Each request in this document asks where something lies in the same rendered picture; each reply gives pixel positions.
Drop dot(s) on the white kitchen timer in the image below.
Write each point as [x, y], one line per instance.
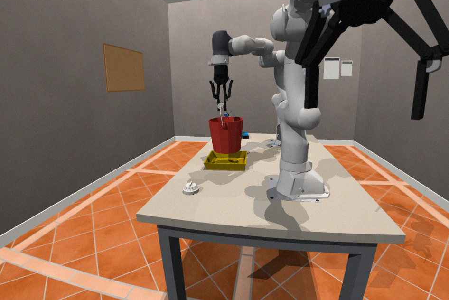
[191, 188]

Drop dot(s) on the yellow square tray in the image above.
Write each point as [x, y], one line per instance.
[232, 161]

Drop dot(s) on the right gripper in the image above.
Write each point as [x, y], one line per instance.
[221, 78]

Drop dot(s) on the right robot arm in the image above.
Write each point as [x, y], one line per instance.
[224, 46]

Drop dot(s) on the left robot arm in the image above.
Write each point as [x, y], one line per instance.
[297, 179]

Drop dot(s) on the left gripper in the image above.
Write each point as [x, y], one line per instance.
[358, 12]

